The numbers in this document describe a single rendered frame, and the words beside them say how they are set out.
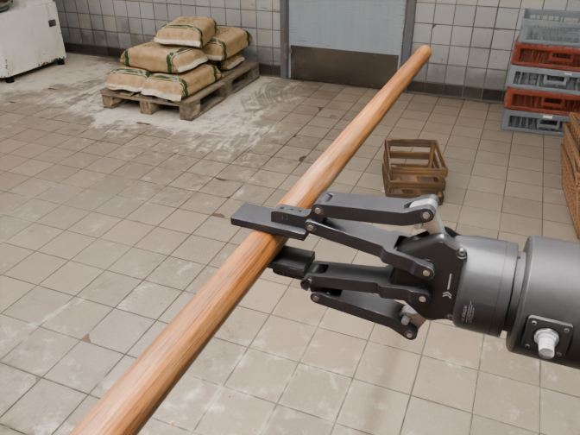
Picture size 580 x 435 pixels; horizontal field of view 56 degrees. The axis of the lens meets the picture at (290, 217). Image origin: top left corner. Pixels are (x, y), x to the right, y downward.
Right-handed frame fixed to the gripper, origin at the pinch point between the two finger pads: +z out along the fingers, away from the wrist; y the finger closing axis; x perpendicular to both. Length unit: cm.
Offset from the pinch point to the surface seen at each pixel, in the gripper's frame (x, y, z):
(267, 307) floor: 119, 117, 57
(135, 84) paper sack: 292, 95, 244
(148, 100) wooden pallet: 289, 105, 232
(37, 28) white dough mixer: 353, 77, 392
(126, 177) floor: 195, 117, 184
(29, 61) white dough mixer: 335, 103, 392
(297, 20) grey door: 417, 66, 163
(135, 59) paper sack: 303, 79, 248
